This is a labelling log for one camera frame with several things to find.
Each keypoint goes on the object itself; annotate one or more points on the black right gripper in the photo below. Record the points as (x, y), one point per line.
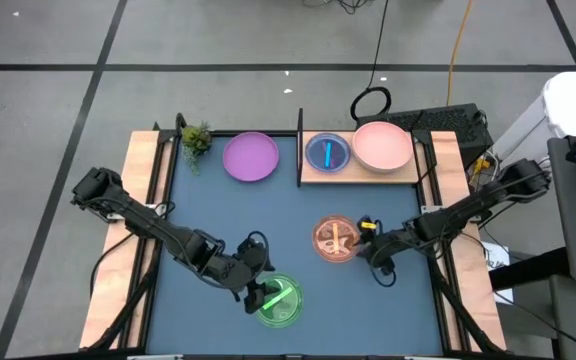
(385, 245)

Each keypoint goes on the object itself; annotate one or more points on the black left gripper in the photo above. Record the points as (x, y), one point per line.
(240, 270)

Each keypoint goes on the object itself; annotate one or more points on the green transparent plastic plate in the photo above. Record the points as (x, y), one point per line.
(285, 310)

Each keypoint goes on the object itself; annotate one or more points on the orange transparent plastic plate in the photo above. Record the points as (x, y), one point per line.
(333, 240)

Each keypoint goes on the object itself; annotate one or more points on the blue transparent plastic plate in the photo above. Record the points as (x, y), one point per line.
(328, 152)

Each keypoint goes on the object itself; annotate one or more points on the salmon pink opaque plate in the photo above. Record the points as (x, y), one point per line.
(382, 145)

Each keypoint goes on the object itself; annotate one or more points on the purple opaque plate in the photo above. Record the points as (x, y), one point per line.
(250, 156)

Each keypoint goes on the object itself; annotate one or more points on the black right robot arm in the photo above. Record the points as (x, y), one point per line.
(468, 215)

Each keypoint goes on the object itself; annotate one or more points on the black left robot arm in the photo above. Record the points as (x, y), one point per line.
(158, 232)

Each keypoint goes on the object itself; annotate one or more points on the white paper sheet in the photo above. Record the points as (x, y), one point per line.
(498, 260)

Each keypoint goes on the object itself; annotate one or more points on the black computer case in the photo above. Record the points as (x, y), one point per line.
(448, 122)

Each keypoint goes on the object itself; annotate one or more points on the small green potted plant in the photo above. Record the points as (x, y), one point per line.
(196, 140)

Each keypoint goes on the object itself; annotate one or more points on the white bin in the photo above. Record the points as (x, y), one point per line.
(568, 100)

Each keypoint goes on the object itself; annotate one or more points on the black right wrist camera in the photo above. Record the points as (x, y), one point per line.
(369, 225)

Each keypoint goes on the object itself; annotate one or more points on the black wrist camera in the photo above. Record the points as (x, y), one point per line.
(369, 225)
(211, 248)

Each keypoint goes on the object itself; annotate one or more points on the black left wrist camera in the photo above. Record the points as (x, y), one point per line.
(211, 248)

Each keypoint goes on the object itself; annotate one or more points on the black metal table frame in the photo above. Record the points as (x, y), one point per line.
(446, 320)

